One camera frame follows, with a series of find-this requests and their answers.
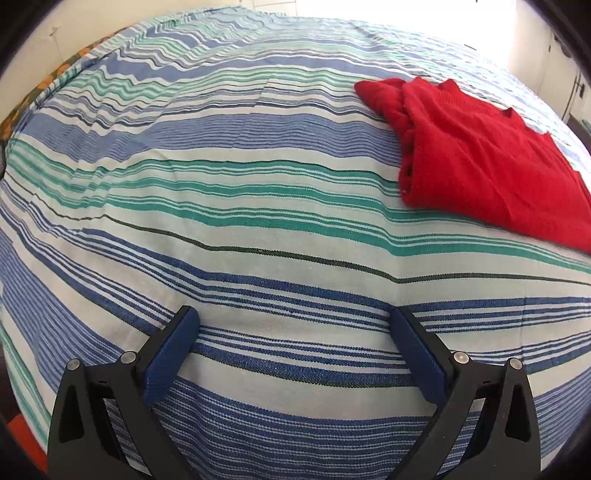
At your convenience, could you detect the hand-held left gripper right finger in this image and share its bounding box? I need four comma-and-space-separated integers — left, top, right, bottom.
389, 306, 542, 480

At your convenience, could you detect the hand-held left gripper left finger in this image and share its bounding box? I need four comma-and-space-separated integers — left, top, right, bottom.
46, 305, 200, 480

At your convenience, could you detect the red knit sweater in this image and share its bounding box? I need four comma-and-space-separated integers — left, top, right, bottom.
355, 76, 591, 254

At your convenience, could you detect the striped blue green bedsheet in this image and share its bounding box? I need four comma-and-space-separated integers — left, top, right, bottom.
0, 4, 591, 480

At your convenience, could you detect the orange floral green sheet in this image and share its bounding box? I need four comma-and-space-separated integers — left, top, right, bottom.
0, 28, 125, 144

